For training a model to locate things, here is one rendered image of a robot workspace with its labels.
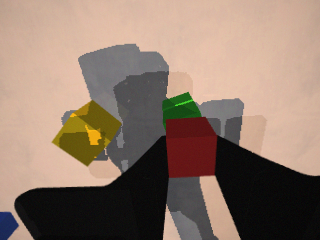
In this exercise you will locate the blue block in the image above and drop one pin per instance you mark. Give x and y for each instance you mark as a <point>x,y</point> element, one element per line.
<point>8,224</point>

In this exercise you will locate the green block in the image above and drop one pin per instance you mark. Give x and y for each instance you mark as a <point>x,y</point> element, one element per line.
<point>176,101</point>
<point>187,110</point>

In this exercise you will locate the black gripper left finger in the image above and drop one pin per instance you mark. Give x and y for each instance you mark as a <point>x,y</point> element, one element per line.
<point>132,206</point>

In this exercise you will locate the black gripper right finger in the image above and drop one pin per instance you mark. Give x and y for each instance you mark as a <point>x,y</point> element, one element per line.
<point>267,201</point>

